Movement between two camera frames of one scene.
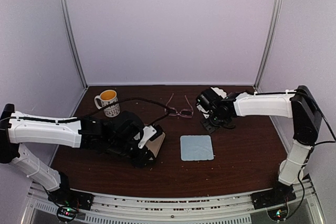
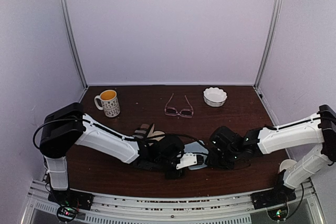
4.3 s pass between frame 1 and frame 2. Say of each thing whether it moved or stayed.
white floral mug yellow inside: stayed
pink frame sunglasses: stayed
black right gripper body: moved
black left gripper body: moved
